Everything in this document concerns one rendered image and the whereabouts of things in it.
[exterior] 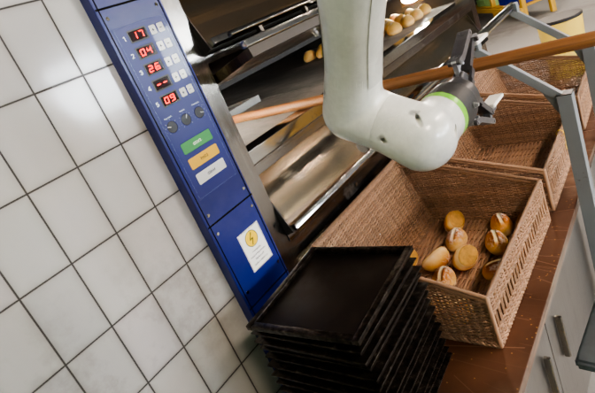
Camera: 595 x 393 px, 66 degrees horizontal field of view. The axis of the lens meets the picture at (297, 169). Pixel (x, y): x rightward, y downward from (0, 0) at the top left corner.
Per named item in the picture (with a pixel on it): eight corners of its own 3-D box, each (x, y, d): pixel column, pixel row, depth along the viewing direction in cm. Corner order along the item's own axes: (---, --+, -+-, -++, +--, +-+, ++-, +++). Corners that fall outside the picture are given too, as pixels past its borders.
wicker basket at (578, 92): (468, 146, 220) (452, 92, 211) (498, 102, 259) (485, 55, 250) (587, 131, 188) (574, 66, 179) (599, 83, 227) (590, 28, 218)
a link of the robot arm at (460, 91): (479, 136, 78) (465, 86, 76) (417, 144, 86) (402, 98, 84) (490, 121, 82) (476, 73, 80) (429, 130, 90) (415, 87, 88)
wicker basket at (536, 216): (339, 321, 140) (305, 246, 131) (414, 219, 177) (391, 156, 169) (506, 353, 107) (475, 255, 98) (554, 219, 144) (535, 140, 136)
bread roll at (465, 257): (484, 252, 138) (475, 260, 142) (467, 237, 140) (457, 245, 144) (469, 273, 132) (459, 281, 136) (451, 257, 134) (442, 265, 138)
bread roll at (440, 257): (444, 241, 143) (459, 253, 140) (438, 250, 148) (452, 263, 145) (422, 258, 139) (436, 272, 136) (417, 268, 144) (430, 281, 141)
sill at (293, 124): (239, 167, 125) (233, 154, 124) (459, 7, 246) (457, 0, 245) (254, 165, 121) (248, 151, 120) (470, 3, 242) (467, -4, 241)
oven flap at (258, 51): (253, 57, 103) (208, 91, 118) (486, -58, 224) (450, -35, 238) (247, 47, 103) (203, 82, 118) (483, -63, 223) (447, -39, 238)
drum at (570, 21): (554, 75, 434) (541, 16, 417) (598, 68, 408) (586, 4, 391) (544, 89, 412) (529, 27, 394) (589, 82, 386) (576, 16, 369)
